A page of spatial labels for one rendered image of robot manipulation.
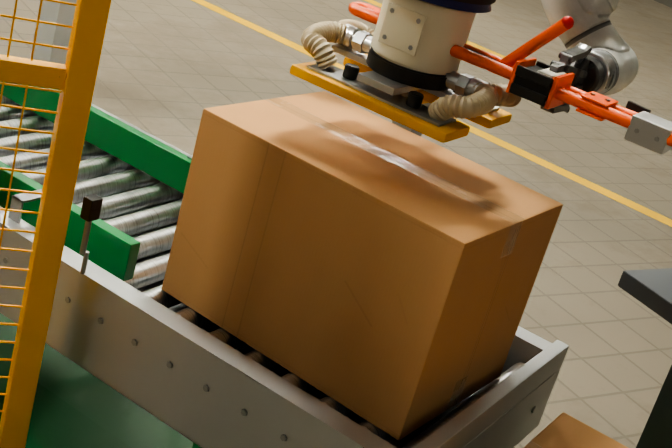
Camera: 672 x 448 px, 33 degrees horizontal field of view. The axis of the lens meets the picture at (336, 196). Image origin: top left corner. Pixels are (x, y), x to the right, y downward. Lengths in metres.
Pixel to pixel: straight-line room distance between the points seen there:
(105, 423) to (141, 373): 0.69
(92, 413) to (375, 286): 1.11
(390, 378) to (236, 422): 0.29
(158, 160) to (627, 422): 1.69
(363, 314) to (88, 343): 0.57
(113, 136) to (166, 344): 0.90
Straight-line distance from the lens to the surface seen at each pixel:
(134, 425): 2.87
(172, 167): 2.77
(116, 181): 2.79
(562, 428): 2.29
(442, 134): 1.95
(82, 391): 2.96
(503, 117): 2.17
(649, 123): 1.93
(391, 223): 1.94
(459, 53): 2.05
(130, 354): 2.19
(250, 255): 2.14
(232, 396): 2.05
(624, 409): 3.69
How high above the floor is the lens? 1.63
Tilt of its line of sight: 21 degrees down
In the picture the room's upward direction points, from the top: 16 degrees clockwise
